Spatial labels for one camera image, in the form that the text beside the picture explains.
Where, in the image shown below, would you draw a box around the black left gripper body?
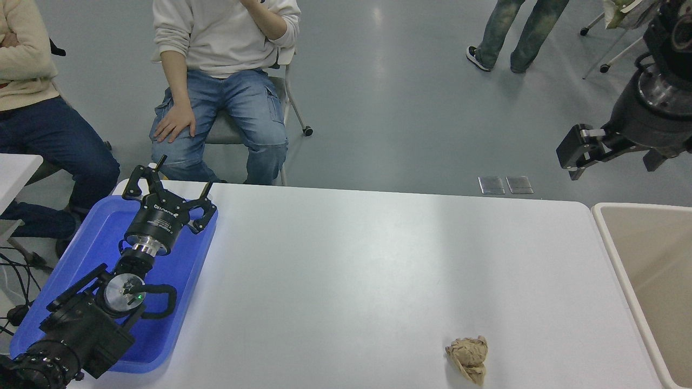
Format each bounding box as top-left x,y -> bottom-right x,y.
124,194 -> 191,256

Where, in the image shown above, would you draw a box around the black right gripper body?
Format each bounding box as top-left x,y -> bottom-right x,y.
605,81 -> 692,157

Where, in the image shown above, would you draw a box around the tan paper ball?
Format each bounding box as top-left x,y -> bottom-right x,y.
445,336 -> 488,386

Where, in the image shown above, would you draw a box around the person's right hand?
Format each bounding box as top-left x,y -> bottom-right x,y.
153,104 -> 196,144

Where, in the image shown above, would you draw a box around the blue plastic tray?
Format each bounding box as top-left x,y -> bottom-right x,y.
10,194 -> 218,374

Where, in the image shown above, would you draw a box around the grey office chair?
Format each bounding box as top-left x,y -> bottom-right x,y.
205,46 -> 314,187

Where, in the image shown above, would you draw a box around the chair with black casters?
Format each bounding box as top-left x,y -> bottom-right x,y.
580,11 -> 647,80

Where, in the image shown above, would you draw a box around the large pale bin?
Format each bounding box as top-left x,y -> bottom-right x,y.
591,203 -> 692,389

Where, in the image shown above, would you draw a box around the seated person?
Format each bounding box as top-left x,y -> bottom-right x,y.
0,0 -> 121,260
149,0 -> 302,186

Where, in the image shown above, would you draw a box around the small white table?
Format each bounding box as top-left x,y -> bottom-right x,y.
0,153 -> 44,244

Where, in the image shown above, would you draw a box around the standing person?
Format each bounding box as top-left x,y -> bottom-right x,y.
466,0 -> 569,73

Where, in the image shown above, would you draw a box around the black plug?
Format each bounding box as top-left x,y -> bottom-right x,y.
6,304 -> 31,328

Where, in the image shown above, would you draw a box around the black cables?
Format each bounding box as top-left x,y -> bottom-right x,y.
0,246 -> 46,338

